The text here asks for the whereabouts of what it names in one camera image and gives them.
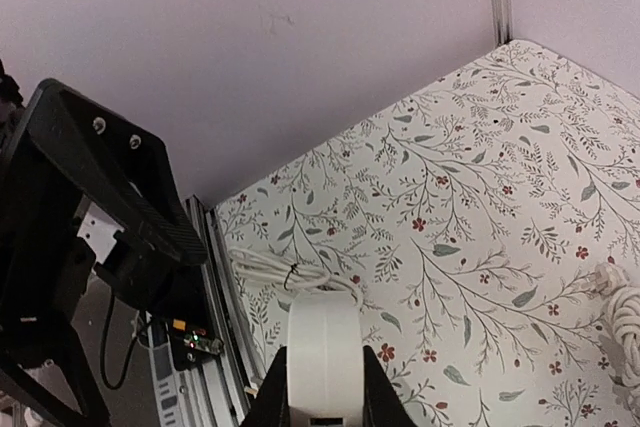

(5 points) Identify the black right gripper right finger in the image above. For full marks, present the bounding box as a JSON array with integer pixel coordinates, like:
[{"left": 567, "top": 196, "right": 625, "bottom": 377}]
[{"left": 363, "top": 346, "right": 416, "bottom": 427}]

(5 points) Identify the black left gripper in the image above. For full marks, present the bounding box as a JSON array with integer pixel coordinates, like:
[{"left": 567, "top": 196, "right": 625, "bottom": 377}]
[{"left": 1, "top": 74, "right": 209, "bottom": 426}]

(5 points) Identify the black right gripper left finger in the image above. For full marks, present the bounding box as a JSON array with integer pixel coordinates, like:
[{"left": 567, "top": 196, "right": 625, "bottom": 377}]
[{"left": 241, "top": 347, "right": 290, "bottom": 427}]

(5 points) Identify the white plug adapter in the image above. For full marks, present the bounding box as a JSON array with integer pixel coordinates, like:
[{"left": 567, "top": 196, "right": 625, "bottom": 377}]
[{"left": 286, "top": 292, "right": 364, "bottom": 426}]

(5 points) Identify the floral patterned table mat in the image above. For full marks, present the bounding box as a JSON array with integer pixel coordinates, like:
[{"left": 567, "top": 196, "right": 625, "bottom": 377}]
[{"left": 214, "top": 40, "right": 639, "bottom": 426}]

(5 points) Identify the aluminium front rail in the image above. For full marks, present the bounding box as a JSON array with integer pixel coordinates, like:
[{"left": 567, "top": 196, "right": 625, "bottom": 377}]
[{"left": 148, "top": 196, "right": 261, "bottom": 426}]

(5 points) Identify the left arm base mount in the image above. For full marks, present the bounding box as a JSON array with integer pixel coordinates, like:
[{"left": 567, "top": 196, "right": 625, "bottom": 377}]
[{"left": 167, "top": 319, "right": 224, "bottom": 371}]

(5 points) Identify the teal strip white cable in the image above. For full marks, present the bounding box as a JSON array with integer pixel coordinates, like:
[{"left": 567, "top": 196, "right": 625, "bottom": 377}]
[{"left": 227, "top": 245, "right": 366, "bottom": 308}]

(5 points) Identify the white coiled cable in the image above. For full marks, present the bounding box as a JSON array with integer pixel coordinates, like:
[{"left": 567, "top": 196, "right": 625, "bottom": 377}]
[{"left": 577, "top": 261, "right": 640, "bottom": 411}]

